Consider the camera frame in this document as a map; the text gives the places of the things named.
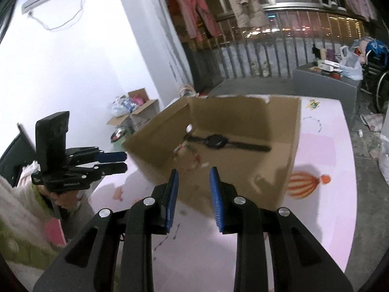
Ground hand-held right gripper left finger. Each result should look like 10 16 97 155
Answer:
33 169 180 292

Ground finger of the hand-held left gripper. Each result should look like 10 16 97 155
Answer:
65 147 127 166
74 162 128 179

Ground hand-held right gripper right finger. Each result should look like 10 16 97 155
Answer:
209 167 354 292

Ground colourful bead bracelet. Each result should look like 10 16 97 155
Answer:
173 144 195 159

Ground black smartwatch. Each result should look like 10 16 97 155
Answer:
184 134 272 153

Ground large brown cardboard box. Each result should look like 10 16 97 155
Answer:
122 95 302 218

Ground person's left forearm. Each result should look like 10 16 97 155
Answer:
0 170 58 219

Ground person's left hand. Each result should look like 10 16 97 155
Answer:
38 185 83 212

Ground metal bowl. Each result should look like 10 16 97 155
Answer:
110 127 127 143

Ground small open cardboard box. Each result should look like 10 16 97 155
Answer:
106 88 160 134

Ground red board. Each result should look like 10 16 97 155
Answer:
44 218 67 246

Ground green fluffy robe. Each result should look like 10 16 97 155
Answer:
0 213 66 268

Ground grey cabinet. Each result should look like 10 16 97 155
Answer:
293 62 363 116

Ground red hanging pants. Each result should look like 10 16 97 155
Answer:
168 0 221 41

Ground patterned paper sheet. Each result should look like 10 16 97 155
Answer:
360 113 386 132

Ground beige hanging coat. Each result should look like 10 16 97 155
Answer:
219 0 269 28

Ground wheelchair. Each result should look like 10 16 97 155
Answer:
349 36 389 114

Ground metal balcony railing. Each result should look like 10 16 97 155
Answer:
182 3 365 80

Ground white power cord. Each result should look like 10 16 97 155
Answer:
29 0 92 31

